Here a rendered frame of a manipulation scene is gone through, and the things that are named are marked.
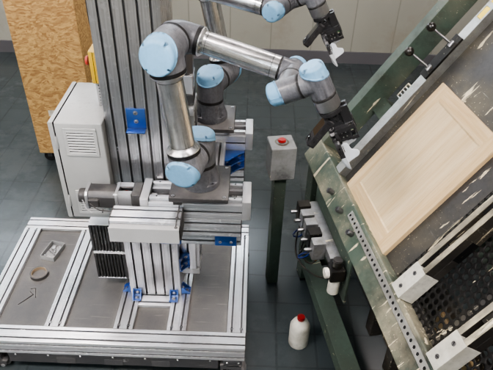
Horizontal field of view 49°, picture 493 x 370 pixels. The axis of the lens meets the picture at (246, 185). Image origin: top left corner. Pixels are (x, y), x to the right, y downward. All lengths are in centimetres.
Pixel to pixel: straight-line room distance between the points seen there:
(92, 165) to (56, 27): 157
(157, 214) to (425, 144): 105
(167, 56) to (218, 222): 77
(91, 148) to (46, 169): 195
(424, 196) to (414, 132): 31
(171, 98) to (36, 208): 221
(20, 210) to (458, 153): 275
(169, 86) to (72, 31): 198
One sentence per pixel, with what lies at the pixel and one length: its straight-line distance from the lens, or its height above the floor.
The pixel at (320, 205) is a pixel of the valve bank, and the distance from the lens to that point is 246.
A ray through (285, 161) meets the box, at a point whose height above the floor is 86.
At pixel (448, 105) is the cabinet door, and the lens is 218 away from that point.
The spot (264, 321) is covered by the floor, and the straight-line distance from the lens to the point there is 293.
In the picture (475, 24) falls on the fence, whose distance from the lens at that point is 231.
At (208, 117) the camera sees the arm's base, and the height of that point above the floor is 107.
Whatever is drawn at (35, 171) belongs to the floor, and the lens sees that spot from 413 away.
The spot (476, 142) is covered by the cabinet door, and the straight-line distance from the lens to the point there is 201.
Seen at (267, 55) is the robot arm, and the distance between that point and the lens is 173.
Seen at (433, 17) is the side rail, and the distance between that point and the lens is 249.
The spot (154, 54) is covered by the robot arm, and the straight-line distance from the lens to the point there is 164.
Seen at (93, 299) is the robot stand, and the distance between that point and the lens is 282.
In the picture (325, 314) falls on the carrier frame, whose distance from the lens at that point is 276.
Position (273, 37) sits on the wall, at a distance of 549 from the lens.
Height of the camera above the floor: 229
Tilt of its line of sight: 37 degrees down
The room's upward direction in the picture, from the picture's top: 2 degrees clockwise
